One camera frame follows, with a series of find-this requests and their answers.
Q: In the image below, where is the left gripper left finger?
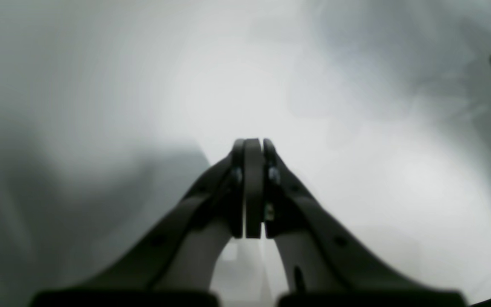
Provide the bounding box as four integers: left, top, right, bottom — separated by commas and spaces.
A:
31, 139, 244, 307

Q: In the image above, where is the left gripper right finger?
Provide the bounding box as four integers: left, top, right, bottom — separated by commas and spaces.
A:
244, 139, 465, 307

